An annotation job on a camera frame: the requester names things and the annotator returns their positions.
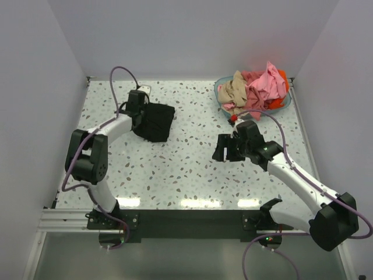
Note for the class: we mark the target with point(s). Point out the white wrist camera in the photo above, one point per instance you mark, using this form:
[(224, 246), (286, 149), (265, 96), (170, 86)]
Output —
[(234, 120), (145, 88)]

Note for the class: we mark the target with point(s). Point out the teal plastic laundry basket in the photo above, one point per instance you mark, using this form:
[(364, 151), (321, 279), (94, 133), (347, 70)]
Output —
[(265, 91)]

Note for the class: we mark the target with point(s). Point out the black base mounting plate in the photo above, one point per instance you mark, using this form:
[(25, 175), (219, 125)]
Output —
[(132, 226)]

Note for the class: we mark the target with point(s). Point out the beige t-shirt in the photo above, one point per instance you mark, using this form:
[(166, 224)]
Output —
[(233, 91)]

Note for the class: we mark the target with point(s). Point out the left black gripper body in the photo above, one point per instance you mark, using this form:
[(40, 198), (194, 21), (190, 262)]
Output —
[(141, 109)]

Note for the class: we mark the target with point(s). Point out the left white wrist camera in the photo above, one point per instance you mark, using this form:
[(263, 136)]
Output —
[(145, 88)]

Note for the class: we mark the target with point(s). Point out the orange t-shirt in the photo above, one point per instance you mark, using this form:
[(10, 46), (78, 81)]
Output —
[(277, 87)]

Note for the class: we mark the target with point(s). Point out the aluminium frame rail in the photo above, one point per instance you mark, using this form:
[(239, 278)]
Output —
[(69, 208)]

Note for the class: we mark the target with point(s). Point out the light pink t-shirt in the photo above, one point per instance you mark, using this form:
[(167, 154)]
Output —
[(229, 106)]

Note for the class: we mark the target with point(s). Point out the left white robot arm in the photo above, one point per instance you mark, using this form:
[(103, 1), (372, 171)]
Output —
[(86, 163)]

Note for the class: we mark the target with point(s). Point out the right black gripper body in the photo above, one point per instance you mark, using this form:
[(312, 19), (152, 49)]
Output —
[(245, 147)]

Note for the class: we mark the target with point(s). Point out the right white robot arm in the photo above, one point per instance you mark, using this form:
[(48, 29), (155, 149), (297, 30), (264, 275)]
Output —
[(332, 217)]

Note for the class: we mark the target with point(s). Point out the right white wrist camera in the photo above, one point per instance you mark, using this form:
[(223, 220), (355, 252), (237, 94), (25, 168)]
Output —
[(234, 120)]

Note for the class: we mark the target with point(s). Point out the black t-shirt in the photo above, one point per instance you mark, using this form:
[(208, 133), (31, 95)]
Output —
[(156, 123)]

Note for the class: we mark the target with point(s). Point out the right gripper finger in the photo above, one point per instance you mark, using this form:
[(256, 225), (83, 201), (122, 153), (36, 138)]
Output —
[(222, 148), (233, 154)]

